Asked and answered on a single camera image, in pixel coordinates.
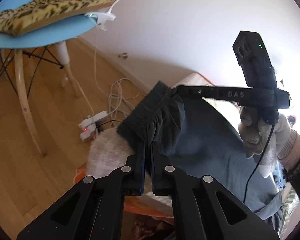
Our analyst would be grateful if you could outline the black pants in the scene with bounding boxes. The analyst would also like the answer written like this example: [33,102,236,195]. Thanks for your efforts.
[117,82,283,230]

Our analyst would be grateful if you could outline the blue chair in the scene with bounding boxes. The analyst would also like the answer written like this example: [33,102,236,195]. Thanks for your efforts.
[0,0,96,155]

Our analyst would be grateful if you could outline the white power strip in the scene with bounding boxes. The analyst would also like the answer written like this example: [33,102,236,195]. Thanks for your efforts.
[78,111,108,142]

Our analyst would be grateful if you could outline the white cable bundle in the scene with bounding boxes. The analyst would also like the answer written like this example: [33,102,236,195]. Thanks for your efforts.
[92,17,151,131]

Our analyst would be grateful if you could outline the right hand white glove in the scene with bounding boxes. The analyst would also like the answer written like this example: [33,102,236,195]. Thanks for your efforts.
[238,107,300,178]

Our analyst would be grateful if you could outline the white clip lamp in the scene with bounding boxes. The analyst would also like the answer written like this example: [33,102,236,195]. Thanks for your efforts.
[84,0,216,32]

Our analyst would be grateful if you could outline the metal door stopper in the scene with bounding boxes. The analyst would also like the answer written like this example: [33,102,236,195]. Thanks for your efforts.
[118,53,128,59]

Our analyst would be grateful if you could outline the leopard print cushion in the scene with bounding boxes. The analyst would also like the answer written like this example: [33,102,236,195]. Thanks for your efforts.
[0,0,116,36]

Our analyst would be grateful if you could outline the pink checked bedsheet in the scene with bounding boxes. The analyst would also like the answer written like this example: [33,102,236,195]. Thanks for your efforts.
[86,73,216,181]

